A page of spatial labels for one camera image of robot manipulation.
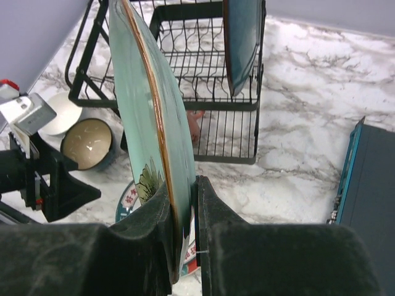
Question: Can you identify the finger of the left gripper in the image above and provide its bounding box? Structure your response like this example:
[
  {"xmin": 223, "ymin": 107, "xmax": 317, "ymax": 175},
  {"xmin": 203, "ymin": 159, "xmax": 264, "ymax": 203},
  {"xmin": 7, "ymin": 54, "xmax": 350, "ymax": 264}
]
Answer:
[{"xmin": 43, "ymin": 160, "xmax": 101, "ymax": 222}]

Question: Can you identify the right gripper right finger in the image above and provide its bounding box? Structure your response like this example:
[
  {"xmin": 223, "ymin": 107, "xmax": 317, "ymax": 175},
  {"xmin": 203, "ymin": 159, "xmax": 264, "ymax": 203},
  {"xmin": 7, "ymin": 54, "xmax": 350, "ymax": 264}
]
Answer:
[{"xmin": 196, "ymin": 176, "xmax": 383, "ymax": 295}]

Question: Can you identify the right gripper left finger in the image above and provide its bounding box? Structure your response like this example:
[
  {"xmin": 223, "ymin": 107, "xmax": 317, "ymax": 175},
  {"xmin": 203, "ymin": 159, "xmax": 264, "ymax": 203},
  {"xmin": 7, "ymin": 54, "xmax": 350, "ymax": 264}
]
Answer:
[{"xmin": 1, "ymin": 186, "xmax": 172, "ymax": 295}]

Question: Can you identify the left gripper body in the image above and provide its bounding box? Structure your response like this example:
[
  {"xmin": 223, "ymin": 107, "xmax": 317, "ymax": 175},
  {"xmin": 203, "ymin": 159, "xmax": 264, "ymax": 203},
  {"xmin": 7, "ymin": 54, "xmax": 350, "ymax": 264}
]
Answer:
[{"xmin": 1, "ymin": 132, "xmax": 77, "ymax": 213}]

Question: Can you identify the light blue floral plate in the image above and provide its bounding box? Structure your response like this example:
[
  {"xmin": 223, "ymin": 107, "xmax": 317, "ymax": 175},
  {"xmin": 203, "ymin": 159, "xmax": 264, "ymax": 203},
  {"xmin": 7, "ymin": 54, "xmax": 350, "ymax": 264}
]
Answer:
[{"xmin": 109, "ymin": 1, "xmax": 197, "ymax": 283}]

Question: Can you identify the black wire dish rack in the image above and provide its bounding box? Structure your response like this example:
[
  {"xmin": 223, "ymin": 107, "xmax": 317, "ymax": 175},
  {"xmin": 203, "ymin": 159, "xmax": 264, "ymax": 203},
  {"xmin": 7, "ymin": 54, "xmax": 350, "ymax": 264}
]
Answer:
[{"xmin": 65, "ymin": 1, "xmax": 267, "ymax": 165}]

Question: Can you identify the pink printed coffee mug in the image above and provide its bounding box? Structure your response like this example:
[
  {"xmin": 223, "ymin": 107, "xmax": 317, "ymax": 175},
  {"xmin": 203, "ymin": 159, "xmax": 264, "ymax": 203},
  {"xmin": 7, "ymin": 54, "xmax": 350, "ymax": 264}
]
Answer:
[{"xmin": 186, "ymin": 110, "xmax": 206, "ymax": 143}]

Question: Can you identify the blue ceramic plate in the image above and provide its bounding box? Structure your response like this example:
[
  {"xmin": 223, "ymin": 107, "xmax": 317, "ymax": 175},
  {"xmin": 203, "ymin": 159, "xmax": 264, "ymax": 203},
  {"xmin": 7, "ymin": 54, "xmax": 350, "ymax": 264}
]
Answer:
[{"xmin": 223, "ymin": 0, "xmax": 265, "ymax": 96}]

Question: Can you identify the white plate lettered rim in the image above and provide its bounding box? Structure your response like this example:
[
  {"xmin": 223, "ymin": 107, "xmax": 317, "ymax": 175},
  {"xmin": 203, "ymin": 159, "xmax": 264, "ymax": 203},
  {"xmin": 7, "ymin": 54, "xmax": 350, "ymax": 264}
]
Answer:
[{"xmin": 115, "ymin": 181, "xmax": 199, "ymax": 277}]

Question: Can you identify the dark bowl cream inside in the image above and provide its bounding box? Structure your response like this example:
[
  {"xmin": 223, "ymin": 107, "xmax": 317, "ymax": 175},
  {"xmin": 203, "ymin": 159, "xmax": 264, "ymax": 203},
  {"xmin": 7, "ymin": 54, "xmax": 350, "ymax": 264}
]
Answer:
[{"xmin": 60, "ymin": 118, "xmax": 116, "ymax": 171}]

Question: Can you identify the white small bowl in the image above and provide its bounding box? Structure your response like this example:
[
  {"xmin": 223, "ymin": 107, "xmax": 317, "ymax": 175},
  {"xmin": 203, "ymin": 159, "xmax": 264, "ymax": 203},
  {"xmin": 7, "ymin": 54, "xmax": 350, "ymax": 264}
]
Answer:
[{"xmin": 40, "ymin": 92, "xmax": 83, "ymax": 136}]

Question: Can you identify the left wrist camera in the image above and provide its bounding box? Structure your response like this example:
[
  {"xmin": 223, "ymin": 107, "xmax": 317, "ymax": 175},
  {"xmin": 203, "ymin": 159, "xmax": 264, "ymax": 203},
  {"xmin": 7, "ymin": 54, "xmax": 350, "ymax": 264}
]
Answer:
[{"xmin": 1, "ymin": 80, "xmax": 57, "ymax": 160}]

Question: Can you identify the blue network switch box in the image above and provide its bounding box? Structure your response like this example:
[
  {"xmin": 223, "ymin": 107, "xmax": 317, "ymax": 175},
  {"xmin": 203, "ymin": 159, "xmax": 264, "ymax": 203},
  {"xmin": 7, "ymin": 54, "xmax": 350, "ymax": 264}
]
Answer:
[{"xmin": 326, "ymin": 115, "xmax": 395, "ymax": 241}]

